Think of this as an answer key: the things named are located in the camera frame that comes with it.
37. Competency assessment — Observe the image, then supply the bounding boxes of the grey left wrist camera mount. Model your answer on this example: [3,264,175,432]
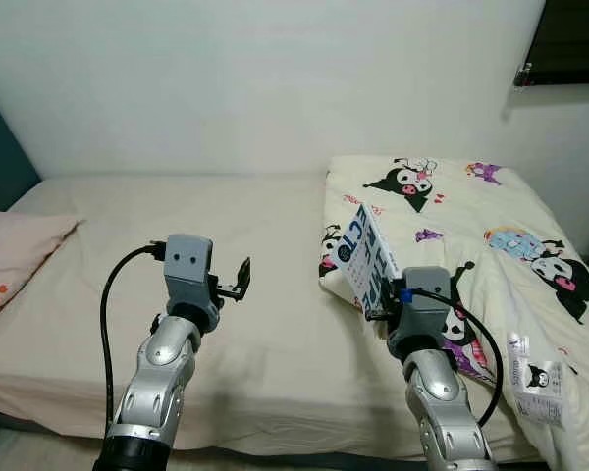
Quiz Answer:
[164,234,217,310]

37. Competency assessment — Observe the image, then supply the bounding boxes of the black window blinds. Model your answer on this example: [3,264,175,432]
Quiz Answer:
[515,0,589,89]

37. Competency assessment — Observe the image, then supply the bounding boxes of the white cartoon label tag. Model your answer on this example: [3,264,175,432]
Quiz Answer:
[506,332,567,430]

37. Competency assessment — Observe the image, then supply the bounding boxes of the pink dotted pillow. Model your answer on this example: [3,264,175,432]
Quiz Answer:
[0,204,82,330]

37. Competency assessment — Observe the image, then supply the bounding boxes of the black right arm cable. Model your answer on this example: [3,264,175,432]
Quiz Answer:
[401,260,507,428]

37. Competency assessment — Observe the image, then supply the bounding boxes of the cream cartoon print blanket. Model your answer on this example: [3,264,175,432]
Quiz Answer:
[319,155,589,471]

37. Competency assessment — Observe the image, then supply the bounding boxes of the bed with beige sheet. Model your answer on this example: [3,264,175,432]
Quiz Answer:
[0,172,589,462]

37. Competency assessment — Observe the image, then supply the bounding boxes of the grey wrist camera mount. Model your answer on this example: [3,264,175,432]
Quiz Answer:
[393,267,453,344]
[164,234,217,310]

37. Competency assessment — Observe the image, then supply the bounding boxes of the white book with blue letters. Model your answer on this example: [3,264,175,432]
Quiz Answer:
[336,204,405,323]

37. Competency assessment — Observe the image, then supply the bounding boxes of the teal padded headboard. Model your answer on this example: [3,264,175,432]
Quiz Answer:
[0,78,42,212]

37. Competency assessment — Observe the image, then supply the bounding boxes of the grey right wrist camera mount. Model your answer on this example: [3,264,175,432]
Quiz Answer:
[393,267,453,344]

